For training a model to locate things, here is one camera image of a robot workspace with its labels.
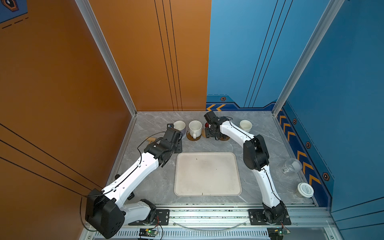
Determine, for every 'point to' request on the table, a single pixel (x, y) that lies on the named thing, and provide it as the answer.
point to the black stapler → (131, 196)
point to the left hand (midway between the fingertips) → (177, 141)
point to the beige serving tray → (207, 174)
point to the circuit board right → (275, 233)
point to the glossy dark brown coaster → (191, 138)
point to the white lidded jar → (304, 190)
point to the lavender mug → (180, 126)
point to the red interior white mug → (206, 125)
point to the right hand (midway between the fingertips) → (211, 133)
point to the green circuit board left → (147, 232)
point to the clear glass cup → (291, 166)
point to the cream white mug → (246, 125)
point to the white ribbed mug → (195, 128)
